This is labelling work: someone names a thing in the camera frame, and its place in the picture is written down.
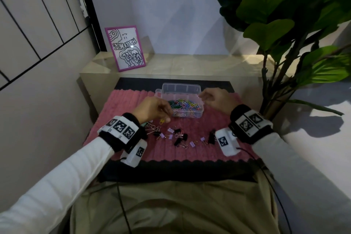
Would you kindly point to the person's right hand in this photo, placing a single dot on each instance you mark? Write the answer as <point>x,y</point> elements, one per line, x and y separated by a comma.
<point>220,99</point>

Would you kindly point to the person's left hand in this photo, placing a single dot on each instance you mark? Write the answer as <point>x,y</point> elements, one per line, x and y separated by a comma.
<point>150,109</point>

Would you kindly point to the yellow paper clip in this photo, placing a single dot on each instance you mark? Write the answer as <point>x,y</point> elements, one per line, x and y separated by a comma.
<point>162,121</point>

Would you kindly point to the black binder clip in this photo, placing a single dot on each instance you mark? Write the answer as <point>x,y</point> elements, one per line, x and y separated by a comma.
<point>156,133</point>
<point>178,142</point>
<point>211,136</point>
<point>185,137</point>
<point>177,130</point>

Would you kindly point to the pile of colourful paper clips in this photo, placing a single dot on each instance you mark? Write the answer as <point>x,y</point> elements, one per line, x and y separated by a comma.
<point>185,106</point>

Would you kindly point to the transparent storage box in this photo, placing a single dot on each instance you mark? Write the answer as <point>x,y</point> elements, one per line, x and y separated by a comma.
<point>181,89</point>

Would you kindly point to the person's right forearm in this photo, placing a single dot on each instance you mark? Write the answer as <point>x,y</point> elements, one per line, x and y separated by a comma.
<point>301,181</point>

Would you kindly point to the person's left forearm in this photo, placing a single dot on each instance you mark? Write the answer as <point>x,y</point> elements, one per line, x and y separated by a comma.
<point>52,187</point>

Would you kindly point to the person's olive trousers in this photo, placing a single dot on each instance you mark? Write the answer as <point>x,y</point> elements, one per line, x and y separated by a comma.
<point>172,206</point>

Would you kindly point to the black left wristband with markers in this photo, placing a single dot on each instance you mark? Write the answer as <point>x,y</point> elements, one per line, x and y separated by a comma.
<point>120,131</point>

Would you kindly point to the black wristband with markers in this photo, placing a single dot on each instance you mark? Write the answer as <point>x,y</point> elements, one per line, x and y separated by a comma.
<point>120,131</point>
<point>249,124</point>

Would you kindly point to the black right wristband with markers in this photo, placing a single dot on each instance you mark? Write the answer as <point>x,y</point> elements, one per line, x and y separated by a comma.
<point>249,124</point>

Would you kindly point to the beige wooden shelf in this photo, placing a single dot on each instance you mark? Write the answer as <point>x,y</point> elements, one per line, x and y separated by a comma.
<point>200,65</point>

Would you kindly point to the pink ribbed mat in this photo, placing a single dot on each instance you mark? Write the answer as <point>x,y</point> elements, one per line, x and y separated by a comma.
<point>164,154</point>

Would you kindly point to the pink framed drawing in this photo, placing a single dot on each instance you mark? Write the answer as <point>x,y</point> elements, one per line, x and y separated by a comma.
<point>125,48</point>

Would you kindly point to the green leafy plant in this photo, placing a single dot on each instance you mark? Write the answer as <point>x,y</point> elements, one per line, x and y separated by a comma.
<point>268,0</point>

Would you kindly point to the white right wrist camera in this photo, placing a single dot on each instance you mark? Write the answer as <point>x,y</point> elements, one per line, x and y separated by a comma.
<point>226,143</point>

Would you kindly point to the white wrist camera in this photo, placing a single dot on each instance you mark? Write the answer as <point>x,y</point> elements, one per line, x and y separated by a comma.
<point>134,154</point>
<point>226,143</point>

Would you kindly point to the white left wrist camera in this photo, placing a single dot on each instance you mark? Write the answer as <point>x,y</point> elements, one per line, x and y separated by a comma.
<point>134,154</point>

